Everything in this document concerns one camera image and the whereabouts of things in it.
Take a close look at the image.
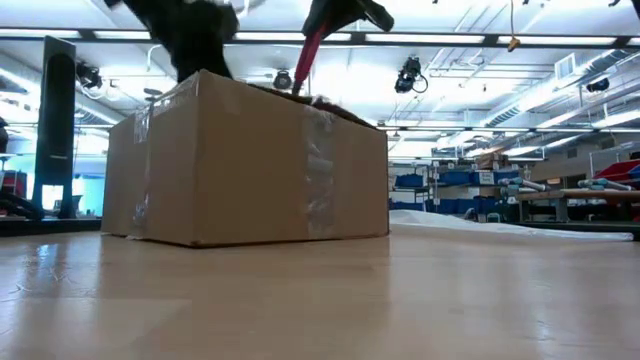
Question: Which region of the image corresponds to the cardboard box on shelf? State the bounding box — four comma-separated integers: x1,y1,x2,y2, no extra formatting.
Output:
474,151,510,170

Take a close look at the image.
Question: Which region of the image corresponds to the red storage bin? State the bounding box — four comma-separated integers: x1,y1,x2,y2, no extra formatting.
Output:
593,159,640,183

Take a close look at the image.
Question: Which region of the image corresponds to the white air vent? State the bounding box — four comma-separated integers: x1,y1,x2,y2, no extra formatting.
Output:
553,52,577,81

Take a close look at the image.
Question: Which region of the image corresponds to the black overhead frame beam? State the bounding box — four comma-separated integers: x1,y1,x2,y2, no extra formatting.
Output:
0,27,640,50

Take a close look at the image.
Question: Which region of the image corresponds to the grey blue robot tube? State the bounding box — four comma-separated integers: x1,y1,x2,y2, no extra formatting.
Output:
577,177,635,193
497,175,550,197

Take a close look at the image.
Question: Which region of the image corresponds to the wooden workbench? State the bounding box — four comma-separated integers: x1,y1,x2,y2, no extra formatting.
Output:
514,188,640,224

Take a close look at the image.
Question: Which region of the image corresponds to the tall black tower stand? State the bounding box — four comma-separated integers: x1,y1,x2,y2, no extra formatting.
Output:
32,35,78,220

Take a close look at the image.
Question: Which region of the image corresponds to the yellow hanging tag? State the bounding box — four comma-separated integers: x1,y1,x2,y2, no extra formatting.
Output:
506,0,522,54

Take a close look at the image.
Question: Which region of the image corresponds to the black ceiling camera with cable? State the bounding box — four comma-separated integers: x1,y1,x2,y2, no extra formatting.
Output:
393,55,430,95

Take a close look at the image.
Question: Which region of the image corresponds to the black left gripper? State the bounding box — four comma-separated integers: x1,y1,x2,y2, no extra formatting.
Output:
104,0,241,84

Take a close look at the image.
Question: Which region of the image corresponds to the brown cardboard box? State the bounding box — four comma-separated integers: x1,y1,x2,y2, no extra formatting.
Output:
101,69,390,249

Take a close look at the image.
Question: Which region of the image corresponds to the thick black hose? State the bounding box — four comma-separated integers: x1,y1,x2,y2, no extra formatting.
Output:
0,192,46,221

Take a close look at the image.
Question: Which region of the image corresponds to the red crate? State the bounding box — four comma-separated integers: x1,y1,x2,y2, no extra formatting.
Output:
0,169,29,199

